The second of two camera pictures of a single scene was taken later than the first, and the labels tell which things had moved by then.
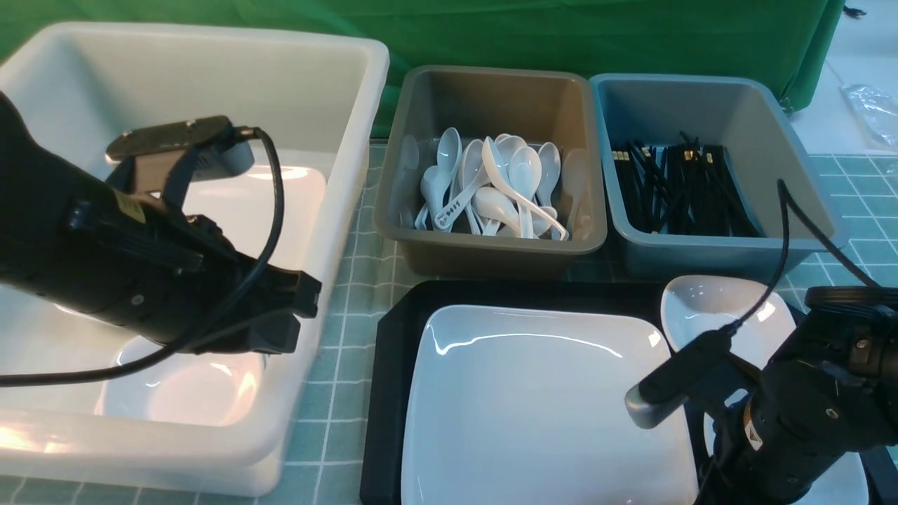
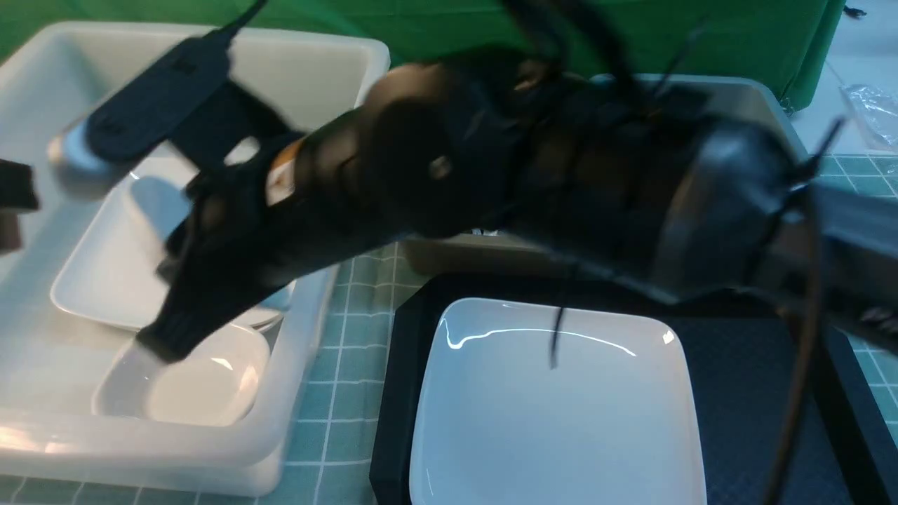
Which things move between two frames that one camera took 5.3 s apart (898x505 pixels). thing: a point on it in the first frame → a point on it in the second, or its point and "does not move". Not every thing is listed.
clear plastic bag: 877,109 does not move
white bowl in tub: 182,387 does not move
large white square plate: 526,406 does not move
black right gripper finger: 276,332 → 194,315
